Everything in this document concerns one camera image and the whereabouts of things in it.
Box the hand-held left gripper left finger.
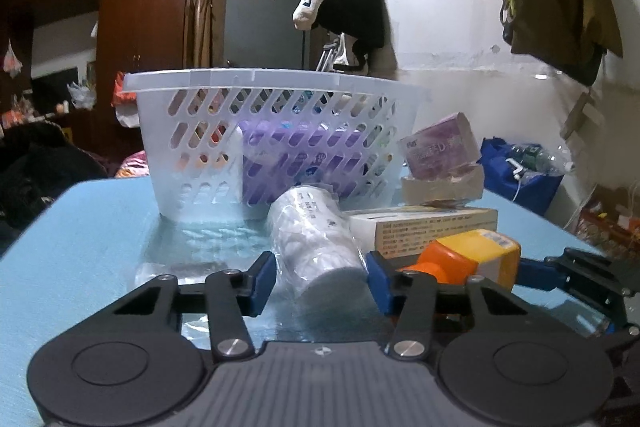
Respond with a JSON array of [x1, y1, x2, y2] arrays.
[[112, 252, 277, 360]]

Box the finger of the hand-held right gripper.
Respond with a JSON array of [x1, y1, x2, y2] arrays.
[[516, 247, 640, 337]]

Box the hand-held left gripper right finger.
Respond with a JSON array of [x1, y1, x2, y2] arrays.
[[365, 252, 531, 360]]

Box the white cylindrical container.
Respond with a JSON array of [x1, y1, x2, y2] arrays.
[[265, 184, 374, 309]]

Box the white plastic basket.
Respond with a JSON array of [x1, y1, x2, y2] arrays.
[[121, 68, 431, 222]]

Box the orange and yellow bottle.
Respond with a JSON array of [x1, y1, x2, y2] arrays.
[[397, 229, 522, 294]]

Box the white flat box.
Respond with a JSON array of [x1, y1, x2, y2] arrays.
[[345, 207, 499, 259]]

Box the clear plastic bag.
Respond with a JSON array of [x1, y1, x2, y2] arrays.
[[132, 252, 261, 339]]

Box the blue bag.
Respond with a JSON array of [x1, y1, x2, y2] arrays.
[[480, 137, 567, 216]]

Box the grey white box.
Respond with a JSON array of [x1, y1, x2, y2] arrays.
[[401, 164, 486, 206]]

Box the clear plastic water bottle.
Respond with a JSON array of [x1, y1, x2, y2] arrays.
[[505, 144, 576, 176]]

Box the purple box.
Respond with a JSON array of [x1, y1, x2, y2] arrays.
[[241, 121, 372, 208]]

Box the pink box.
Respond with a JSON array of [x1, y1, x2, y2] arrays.
[[398, 112, 482, 182]]

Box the orange red bag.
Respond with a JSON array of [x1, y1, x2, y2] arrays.
[[111, 72, 140, 128]]

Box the dark cloth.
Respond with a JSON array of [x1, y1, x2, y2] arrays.
[[0, 122, 109, 248]]

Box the white plastic bag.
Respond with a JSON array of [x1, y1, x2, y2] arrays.
[[67, 79, 97, 110]]

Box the grey refrigerator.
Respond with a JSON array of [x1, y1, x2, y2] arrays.
[[220, 0, 313, 70]]

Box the olive hanging clothes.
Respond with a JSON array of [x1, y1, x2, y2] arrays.
[[500, 0, 626, 88]]

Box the black garment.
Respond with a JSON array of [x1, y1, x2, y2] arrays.
[[315, 0, 398, 80]]

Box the brown wooden wardrobe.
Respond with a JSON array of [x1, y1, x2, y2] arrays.
[[30, 0, 201, 152]]

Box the white cable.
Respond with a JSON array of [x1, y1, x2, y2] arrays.
[[505, 157, 537, 202]]

